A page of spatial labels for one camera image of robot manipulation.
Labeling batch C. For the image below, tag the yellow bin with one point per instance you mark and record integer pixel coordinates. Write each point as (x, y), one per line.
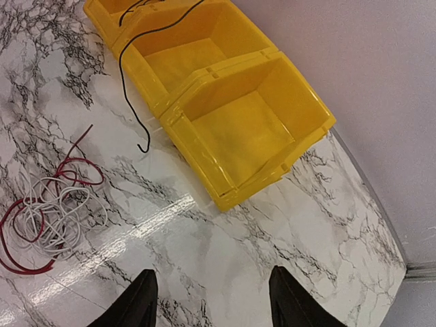
(206, 63)
(111, 17)
(241, 128)

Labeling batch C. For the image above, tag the right yellow bin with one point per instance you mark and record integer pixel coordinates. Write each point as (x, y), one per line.
(241, 128)

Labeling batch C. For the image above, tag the middle yellow bin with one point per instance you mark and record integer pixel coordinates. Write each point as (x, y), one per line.
(206, 63)

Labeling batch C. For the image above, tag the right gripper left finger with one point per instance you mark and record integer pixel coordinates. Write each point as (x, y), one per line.
(136, 306)

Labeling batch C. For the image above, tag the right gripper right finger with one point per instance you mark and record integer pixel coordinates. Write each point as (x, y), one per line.
(292, 305)

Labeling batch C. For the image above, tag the aluminium front frame rail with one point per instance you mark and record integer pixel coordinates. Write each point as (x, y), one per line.
(421, 271)

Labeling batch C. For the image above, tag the left yellow bin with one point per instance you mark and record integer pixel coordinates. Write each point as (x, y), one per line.
(111, 17)

